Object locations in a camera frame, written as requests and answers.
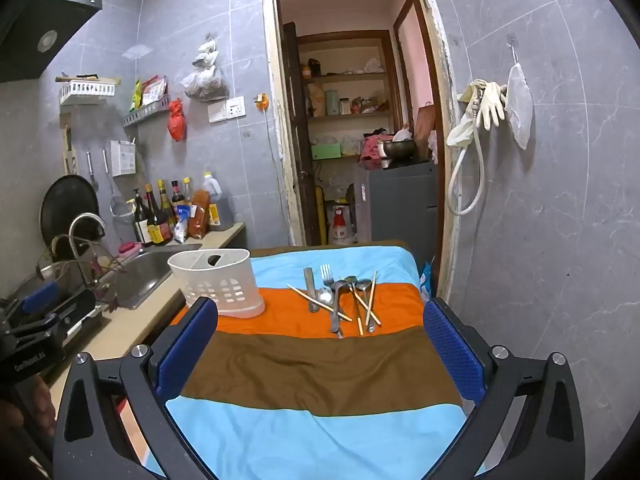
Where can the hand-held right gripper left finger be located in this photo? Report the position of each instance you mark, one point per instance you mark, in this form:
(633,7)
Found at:
(187,347)

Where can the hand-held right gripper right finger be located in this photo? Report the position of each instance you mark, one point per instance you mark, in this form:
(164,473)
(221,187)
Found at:
(452,355)

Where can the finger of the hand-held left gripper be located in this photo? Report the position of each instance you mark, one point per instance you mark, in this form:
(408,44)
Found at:
(70,310)
(40,296)

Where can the white plastic utensil basket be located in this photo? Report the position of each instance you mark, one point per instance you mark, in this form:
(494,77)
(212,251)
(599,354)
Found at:
(235,280)

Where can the wooden chopstick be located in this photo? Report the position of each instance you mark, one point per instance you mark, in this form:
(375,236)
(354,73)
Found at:
(312,299)
(372,295)
(370,312)

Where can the steel table knife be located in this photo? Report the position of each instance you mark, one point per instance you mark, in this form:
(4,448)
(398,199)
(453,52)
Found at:
(310,290)

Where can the large steel spoon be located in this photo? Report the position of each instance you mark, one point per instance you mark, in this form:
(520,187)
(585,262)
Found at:
(325,297)

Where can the steel fork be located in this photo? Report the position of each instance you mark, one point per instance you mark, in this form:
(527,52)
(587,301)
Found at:
(326,274)

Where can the person's left hand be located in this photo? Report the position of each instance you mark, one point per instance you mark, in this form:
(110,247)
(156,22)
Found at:
(44,402)

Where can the steel dish basin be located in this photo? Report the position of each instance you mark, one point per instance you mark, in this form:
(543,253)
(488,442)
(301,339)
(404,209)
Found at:
(50,275)

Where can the blue plastic packet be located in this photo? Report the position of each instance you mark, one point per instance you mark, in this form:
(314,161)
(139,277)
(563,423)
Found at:
(426,280)

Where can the steel sink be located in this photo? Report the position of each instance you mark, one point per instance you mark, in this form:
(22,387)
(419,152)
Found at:
(150,270)

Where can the pink sponge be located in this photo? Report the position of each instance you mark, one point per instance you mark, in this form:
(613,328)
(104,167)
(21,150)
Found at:
(130,247)

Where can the steel faucet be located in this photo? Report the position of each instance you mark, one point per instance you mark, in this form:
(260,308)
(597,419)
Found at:
(85,220)

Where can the black wok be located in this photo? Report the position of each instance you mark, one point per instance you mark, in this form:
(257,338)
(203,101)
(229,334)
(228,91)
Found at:
(65,205)

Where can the dark pump top bottle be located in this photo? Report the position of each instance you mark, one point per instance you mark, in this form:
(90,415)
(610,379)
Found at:
(141,225)

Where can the yellow label soy sauce bottle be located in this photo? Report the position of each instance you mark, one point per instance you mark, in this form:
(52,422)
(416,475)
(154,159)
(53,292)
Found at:
(157,225)

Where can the blue white packet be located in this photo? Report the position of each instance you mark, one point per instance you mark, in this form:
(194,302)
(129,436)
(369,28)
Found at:
(183,225)

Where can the orange red spice packet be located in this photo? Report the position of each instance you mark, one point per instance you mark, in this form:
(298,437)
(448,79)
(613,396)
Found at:
(200,215)

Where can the striped blue orange brown cloth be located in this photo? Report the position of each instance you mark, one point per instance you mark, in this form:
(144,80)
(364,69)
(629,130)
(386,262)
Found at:
(320,385)

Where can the hanging steel utensil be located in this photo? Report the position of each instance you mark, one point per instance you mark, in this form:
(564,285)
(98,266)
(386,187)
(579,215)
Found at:
(91,170)

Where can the dark sauce bottle yellow cap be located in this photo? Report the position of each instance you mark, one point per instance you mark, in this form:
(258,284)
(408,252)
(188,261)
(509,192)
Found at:
(167,205)

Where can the large dark oil jug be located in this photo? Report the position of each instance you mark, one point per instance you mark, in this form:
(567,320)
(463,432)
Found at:
(220,205)

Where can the hanging wooden board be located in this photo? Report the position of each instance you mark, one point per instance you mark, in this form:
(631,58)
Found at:
(69,152)

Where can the dark sauce bottle red cap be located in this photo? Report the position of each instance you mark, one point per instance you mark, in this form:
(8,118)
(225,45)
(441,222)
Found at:
(178,195)

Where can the slim bottle yellow cap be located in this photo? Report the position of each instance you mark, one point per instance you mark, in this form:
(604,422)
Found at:
(187,190)

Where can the grey cabinet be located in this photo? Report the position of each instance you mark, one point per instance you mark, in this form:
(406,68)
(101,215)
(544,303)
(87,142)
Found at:
(395,200)

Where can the red white bag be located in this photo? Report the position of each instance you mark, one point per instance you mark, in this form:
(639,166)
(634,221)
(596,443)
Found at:
(341,225)

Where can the yellow stick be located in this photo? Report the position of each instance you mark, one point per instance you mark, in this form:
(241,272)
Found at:
(320,215)

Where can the dark metal bowl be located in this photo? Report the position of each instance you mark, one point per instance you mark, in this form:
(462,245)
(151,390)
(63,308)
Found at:
(397,149)

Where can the red plastic bag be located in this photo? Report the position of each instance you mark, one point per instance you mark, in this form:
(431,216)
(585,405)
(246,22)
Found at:
(176,120)

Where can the red cloth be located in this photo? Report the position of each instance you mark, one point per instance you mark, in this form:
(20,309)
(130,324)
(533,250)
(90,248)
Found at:
(370,149)

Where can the yellow green packet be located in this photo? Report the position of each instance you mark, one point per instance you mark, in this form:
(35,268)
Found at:
(136,95)

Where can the brown paper bag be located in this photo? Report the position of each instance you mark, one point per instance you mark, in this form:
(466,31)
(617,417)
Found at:
(425,125)

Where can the red seasoning packets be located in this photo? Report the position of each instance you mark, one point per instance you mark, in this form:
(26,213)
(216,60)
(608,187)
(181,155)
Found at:
(154,90)

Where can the green box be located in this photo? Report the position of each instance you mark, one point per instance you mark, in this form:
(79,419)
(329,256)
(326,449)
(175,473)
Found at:
(326,151)

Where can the dark wooden door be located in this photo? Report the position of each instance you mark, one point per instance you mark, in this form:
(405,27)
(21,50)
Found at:
(300,135)

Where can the cream rubber gloves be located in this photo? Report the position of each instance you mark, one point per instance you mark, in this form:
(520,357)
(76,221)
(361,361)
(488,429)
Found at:
(487,105)

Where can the white mesh bag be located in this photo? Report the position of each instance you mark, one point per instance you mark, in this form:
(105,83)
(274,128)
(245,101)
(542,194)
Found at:
(520,105)

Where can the hanging clear plastic bags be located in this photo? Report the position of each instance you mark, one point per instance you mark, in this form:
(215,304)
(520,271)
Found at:
(205,80)

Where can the black range hood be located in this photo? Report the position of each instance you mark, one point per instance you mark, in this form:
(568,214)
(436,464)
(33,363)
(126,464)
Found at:
(35,25)

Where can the green canister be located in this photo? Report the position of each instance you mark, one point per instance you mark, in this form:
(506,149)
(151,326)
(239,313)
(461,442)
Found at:
(331,102)

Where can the wooden shelf unit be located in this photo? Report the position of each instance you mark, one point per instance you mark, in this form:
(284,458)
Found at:
(350,76)

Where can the white wall box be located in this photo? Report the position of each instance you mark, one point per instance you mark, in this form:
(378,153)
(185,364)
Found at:
(123,157)

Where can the white wall basket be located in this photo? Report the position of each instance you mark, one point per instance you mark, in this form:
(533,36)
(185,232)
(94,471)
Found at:
(87,91)

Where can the metal wall shelf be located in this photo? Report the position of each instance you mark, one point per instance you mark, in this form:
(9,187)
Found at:
(145,112)

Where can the white wall socket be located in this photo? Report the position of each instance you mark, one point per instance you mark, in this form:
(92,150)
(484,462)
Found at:
(226,109)

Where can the wooden door frame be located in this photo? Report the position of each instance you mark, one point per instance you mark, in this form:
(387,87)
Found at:
(274,110)

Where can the orange wall plug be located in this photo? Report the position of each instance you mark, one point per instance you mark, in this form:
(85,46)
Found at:
(261,101)

